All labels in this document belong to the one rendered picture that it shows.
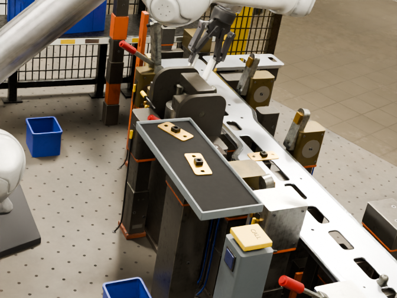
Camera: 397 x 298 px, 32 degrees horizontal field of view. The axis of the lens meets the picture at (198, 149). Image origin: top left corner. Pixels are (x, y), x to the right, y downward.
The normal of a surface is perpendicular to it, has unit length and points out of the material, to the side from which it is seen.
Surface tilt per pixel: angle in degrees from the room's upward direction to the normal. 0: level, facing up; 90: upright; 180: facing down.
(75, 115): 0
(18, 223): 42
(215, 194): 0
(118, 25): 90
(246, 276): 90
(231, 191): 0
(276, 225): 90
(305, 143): 90
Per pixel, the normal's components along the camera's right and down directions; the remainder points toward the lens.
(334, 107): 0.15, -0.86
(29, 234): 0.55, -0.33
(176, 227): -0.90, 0.09
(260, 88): 0.41, 0.51
